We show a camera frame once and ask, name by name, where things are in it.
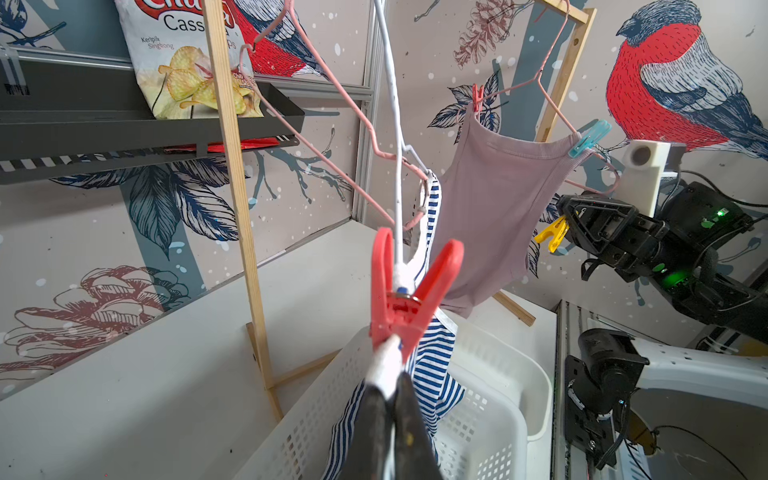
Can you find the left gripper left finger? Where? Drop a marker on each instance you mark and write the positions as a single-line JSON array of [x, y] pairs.
[[371, 451]]

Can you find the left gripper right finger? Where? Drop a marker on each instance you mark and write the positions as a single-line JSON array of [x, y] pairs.
[[414, 456]]

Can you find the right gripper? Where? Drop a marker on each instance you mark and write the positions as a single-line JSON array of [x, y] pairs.
[[615, 234]]

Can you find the yellow clothespin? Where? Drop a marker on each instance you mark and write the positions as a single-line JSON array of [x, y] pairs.
[[554, 234]]

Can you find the striped tank top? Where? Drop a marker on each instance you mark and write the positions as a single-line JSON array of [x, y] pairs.
[[437, 392]]

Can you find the red clothespin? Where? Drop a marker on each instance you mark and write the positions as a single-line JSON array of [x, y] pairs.
[[477, 94], [395, 310]]

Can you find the white hanger with striped top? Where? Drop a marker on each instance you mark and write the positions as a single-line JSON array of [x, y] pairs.
[[387, 360]]

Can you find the pink hanger with blue top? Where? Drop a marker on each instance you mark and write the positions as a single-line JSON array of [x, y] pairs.
[[337, 131]]

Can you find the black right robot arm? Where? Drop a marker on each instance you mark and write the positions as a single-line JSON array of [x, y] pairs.
[[677, 252]]

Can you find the pink tank top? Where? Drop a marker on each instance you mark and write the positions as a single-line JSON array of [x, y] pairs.
[[494, 193]]

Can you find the teal clothespin on pink top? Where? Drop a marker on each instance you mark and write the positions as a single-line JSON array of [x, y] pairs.
[[590, 137]]

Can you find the white perforated plastic basket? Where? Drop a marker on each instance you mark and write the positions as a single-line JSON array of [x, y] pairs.
[[506, 406]]

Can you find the white plastic tray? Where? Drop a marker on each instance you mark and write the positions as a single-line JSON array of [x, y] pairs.
[[537, 341]]

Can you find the red clothespin on pink top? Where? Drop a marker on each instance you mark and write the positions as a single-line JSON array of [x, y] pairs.
[[477, 94]]

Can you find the wooden clothes rack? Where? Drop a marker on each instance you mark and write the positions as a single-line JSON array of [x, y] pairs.
[[213, 16]]

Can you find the cassava chips bag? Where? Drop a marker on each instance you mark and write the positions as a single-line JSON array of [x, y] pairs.
[[167, 44]]

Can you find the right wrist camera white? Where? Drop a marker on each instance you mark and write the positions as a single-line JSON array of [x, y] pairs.
[[646, 164]]

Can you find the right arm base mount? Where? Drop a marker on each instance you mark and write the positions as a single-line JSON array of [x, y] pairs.
[[598, 388]]

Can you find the black wall basket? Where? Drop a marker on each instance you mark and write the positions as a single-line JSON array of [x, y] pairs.
[[67, 114]]

